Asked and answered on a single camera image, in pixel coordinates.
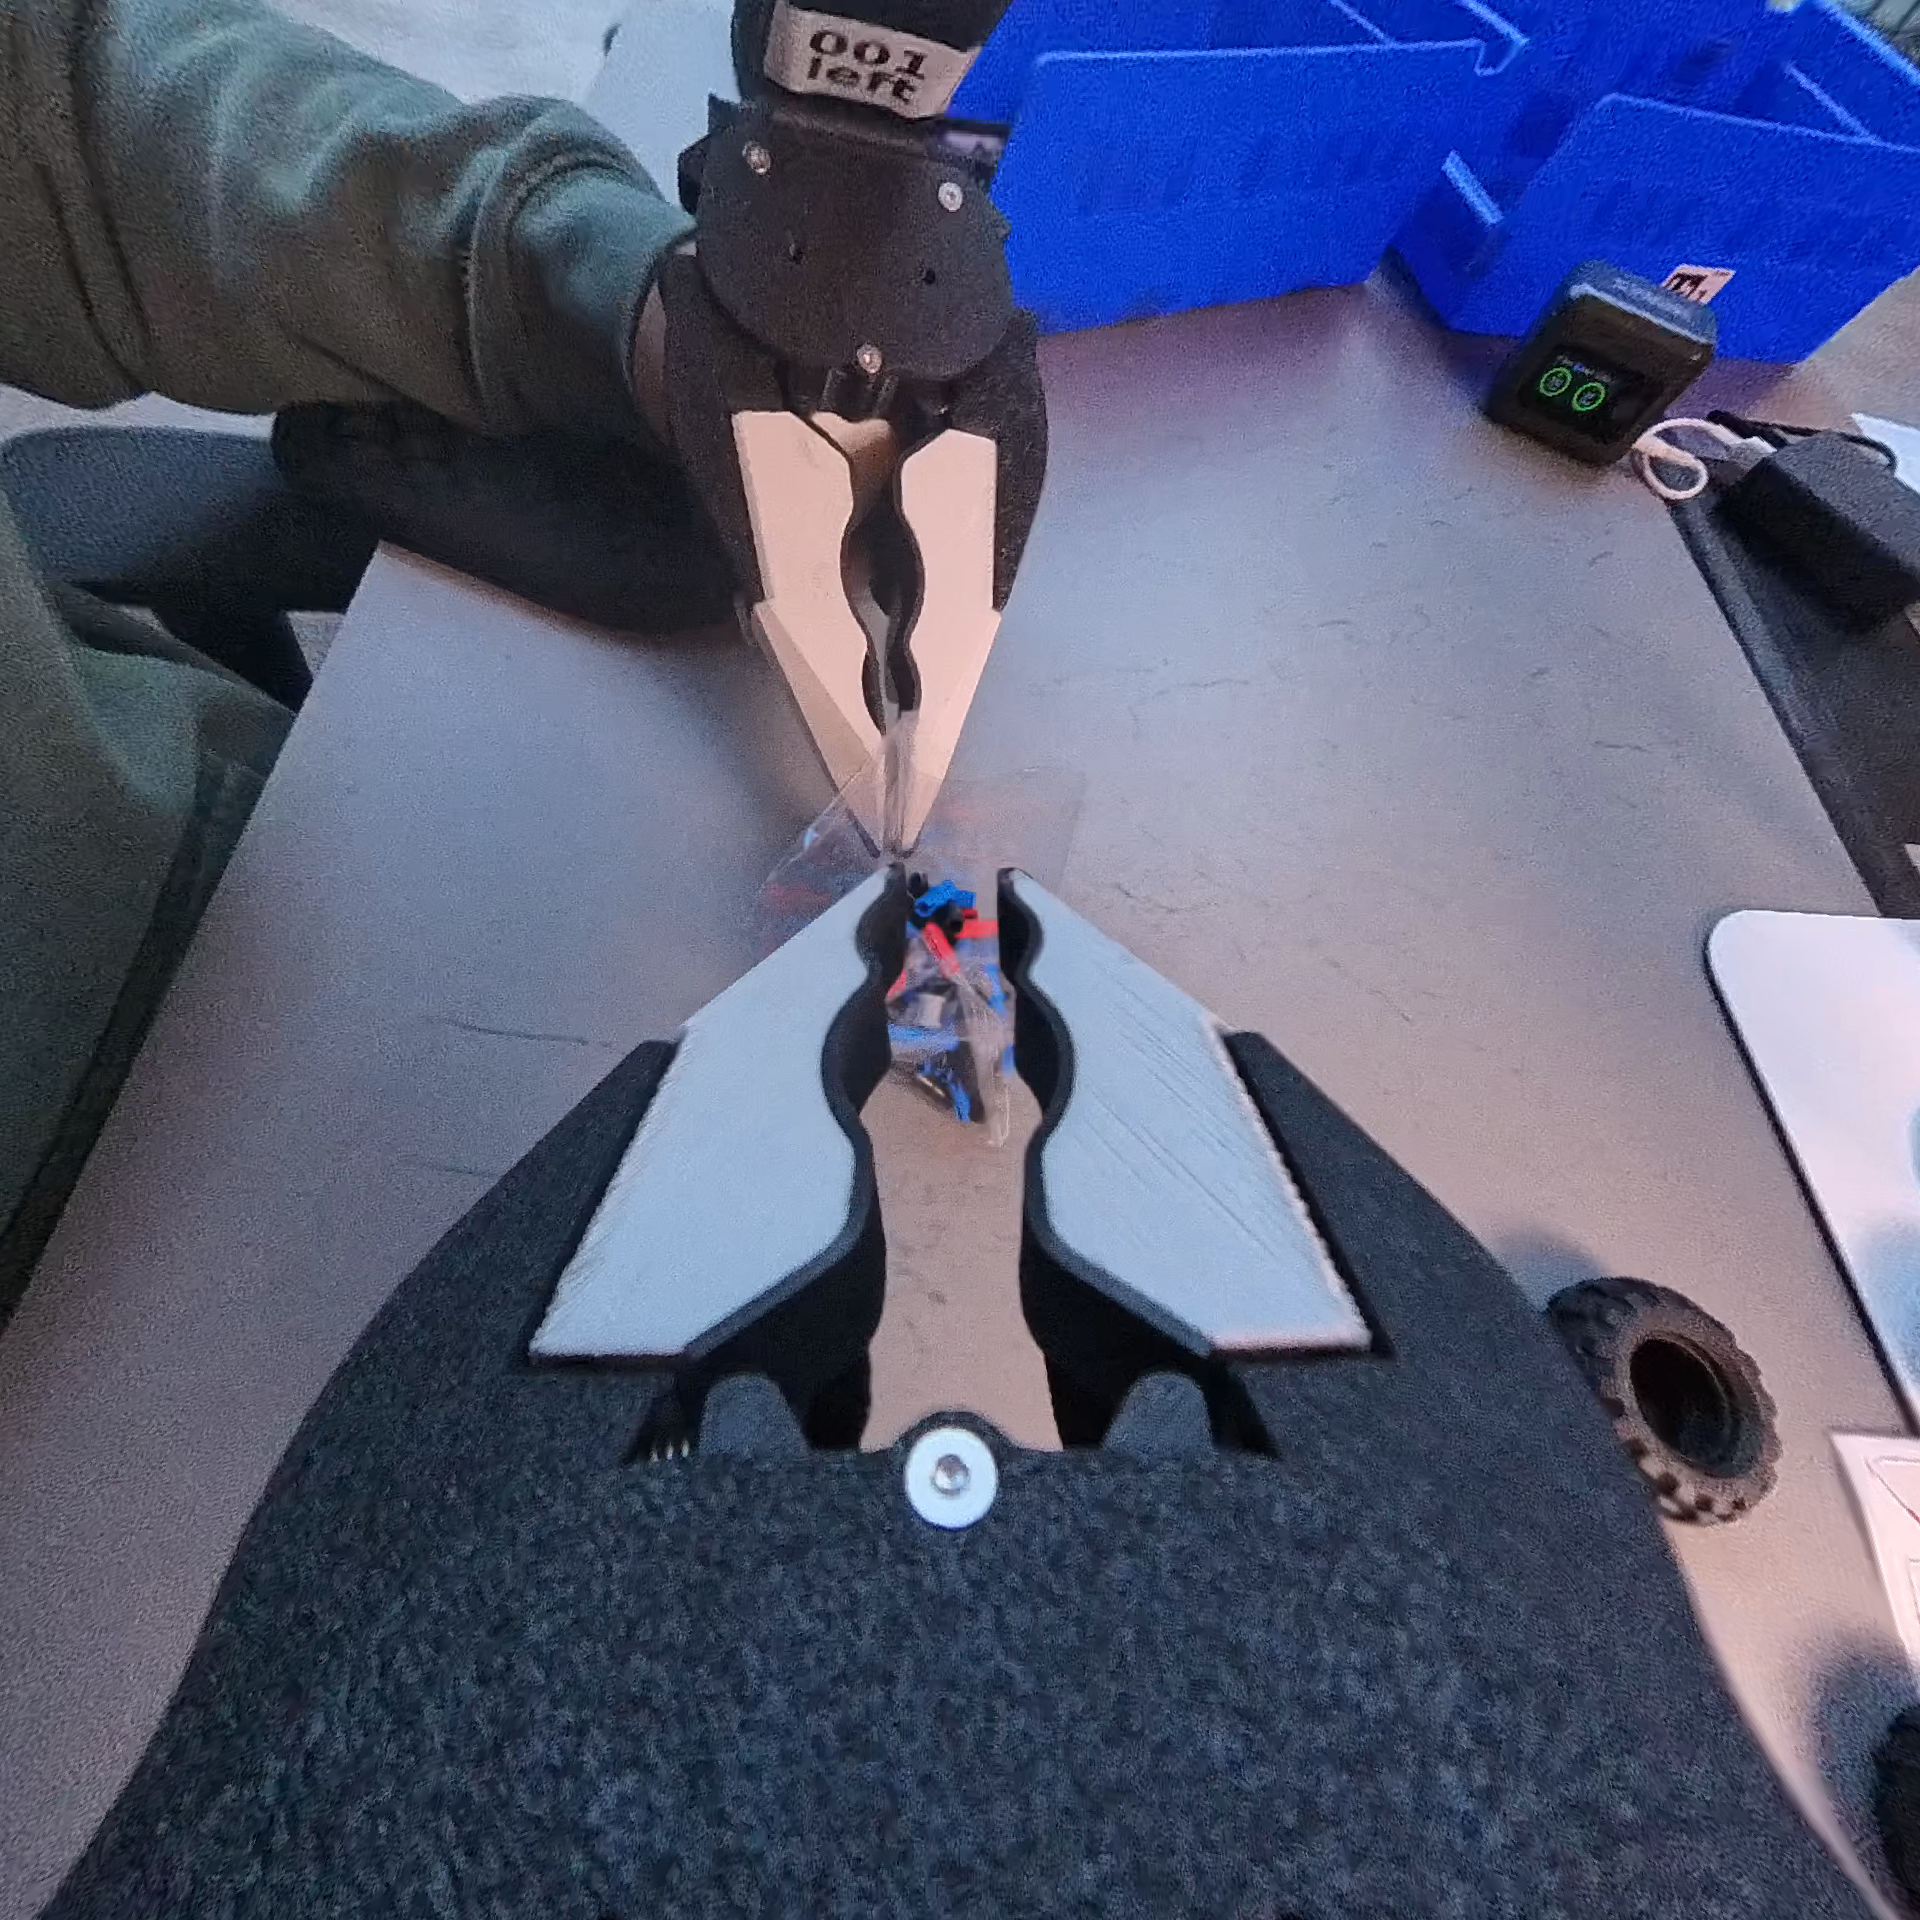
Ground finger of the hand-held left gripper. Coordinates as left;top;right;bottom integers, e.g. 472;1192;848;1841
884;433;999;847
734;410;897;799

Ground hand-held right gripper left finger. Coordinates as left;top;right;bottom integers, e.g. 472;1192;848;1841
531;866;906;1418

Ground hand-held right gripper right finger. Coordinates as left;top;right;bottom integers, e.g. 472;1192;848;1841
1002;868;1377;1418

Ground small bag of toy pins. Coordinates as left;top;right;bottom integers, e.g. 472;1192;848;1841
760;767;1082;1148

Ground blue storage bin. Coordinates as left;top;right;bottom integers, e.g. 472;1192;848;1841
955;0;1537;332
1390;84;1920;369
1492;0;1920;145

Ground person's left forearm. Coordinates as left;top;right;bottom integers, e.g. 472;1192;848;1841
0;0;707;452

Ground black toy tire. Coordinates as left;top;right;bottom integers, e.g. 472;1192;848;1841
1873;1707;1920;1899
1544;1277;1785;1526

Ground white stand base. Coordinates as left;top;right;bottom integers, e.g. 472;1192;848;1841
1706;908;1920;1427

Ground black device green display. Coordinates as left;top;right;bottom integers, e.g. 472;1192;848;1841
1484;258;1721;470

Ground white sticker sheet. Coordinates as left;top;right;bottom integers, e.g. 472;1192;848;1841
1827;1431;1920;1687

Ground black power adapter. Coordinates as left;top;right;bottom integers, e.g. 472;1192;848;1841
1712;431;1920;632

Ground white cable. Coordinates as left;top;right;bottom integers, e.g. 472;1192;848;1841
1631;416;1802;505

